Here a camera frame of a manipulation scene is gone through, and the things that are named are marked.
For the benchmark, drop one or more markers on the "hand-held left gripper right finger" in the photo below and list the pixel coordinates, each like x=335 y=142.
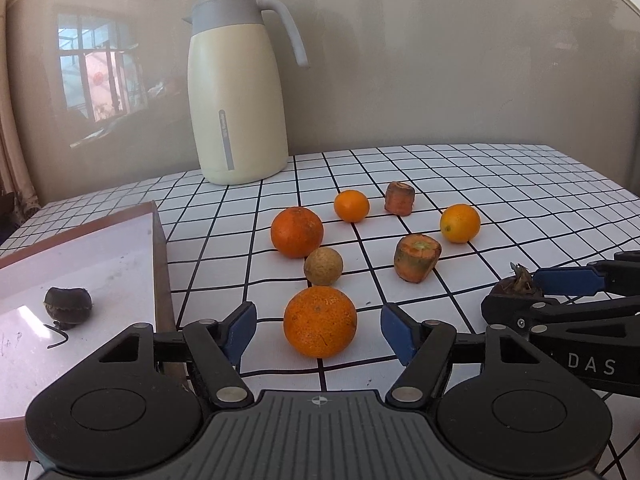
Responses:
x=397 y=332

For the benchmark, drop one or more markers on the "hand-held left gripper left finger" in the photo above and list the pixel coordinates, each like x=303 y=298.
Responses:
x=242 y=325

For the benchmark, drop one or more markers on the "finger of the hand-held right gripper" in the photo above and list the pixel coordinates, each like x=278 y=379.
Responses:
x=567 y=281
x=505 y=310

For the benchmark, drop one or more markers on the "dark brown round fruit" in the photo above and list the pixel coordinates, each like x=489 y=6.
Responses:
x=515 y=287
x=67 y=306

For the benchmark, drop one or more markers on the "thick carrot chunk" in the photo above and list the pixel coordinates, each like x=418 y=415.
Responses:
x=417 y=259

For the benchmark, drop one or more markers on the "large orange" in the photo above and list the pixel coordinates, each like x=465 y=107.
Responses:
x=320 y=321
x=297 y=232

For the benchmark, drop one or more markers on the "small yellow-orange tangerine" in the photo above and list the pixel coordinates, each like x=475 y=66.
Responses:
x=460 y=223

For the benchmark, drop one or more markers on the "small carrot chunk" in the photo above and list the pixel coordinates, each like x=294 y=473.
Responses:
x=400 y=199

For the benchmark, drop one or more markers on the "small deep orange tangerine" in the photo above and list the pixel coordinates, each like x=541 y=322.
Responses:
x=351 y=205

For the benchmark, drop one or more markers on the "brown longan fruit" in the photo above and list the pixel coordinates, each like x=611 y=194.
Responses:
x=323 y=266

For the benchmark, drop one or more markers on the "white grid tablecloth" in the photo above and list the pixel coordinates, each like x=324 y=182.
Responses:
x=500 y=180

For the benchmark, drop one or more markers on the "cream and grey thermos jug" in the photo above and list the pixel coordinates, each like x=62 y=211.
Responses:
x=235 y=110

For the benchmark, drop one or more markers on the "beige curtain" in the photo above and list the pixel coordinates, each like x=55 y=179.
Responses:
x=12 y=150

